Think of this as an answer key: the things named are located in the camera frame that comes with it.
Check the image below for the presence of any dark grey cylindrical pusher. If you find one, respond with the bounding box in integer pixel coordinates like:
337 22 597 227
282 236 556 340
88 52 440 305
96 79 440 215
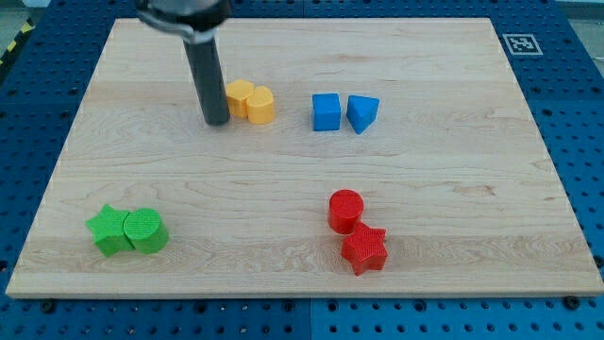
184 35 230 126

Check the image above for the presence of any light wooden board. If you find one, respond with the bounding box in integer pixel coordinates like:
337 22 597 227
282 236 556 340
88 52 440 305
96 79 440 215
7 18 603 299

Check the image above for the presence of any green star block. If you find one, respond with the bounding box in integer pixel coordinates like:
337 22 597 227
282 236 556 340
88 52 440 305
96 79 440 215
85 204 134 257

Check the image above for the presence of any red star block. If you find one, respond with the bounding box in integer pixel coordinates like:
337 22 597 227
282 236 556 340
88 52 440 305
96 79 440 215
341 222 388 276

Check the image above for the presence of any yellow heart block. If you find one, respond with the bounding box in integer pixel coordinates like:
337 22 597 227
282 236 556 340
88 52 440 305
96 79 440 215
246 86 275 125

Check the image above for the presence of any blue cube block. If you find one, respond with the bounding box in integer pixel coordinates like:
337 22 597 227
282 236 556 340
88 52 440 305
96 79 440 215
312 93 342 131

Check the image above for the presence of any blue triangle block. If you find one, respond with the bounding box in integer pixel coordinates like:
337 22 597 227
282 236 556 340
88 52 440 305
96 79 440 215
346 95 379 134

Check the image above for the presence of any green cylinder block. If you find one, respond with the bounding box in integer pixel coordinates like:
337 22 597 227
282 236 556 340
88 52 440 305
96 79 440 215
123 208 169 254

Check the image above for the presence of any red cylinder block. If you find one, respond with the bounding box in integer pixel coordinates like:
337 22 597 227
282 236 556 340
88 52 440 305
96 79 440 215
327 189 364 234

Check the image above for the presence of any white fiducial marker tag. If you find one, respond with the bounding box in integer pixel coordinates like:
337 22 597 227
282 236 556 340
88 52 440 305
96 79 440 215
503 33 543 56

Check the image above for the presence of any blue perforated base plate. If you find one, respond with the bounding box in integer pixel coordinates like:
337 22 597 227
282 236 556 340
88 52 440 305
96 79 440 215
1 1 603 339

